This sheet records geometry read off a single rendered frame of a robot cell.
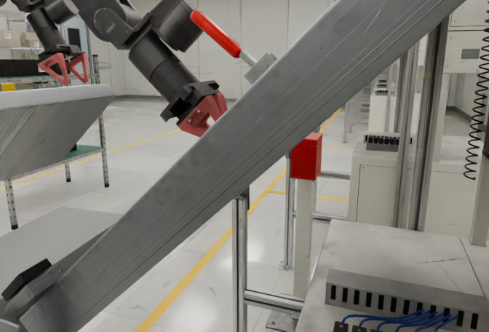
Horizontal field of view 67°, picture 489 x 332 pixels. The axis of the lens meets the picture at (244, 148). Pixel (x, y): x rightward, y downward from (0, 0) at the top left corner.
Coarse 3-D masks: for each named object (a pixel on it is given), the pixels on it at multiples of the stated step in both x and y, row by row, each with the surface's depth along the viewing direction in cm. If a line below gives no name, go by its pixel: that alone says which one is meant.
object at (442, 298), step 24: (336, 288) 66; (360, 288) 64; (384, 288) 64; (408, 288) 64; (432, 288) 64; (288, 312) 116; (384, 312) 64; (408, 312) 62; (432, 312) 61; (456, 312) 60; (480, 312) 58
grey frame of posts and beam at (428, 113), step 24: (432, 48) 87; (432, 72) 89; (432, 96) 90; (432, 120) 90; (432, 144) 91; (240, 216) 114; (408, 216) 97; (240, 240) 116; (240, 264) 118; (240, 288) 120; (240, 312) 122
